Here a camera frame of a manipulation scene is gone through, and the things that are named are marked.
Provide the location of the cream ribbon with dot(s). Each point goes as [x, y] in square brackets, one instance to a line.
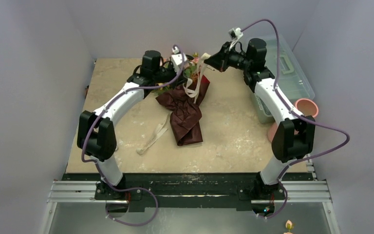
[193, 84]

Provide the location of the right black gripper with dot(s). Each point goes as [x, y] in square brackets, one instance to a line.
[223, 59]

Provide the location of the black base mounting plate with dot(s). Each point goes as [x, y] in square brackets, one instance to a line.
[240, 191]

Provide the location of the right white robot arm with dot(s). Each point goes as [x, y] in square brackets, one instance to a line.
[294, 137]

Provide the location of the aluminium rail frame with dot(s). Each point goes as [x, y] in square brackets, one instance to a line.
[307, 203]

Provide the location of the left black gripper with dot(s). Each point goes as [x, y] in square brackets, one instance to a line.
[178, 81]

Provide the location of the flower bouquet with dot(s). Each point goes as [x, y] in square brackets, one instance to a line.
[183, 106]

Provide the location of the clear plastic storage box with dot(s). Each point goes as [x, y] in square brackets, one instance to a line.
[293, 81]

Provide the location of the pink cylindrical vase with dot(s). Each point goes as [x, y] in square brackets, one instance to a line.
[306, 106]

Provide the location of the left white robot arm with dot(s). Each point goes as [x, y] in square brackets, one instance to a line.
[96, 130]

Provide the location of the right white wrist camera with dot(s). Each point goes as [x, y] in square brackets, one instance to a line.
[235, 35]

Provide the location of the small pink flower bud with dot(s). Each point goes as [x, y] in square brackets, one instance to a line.
[289, 226]

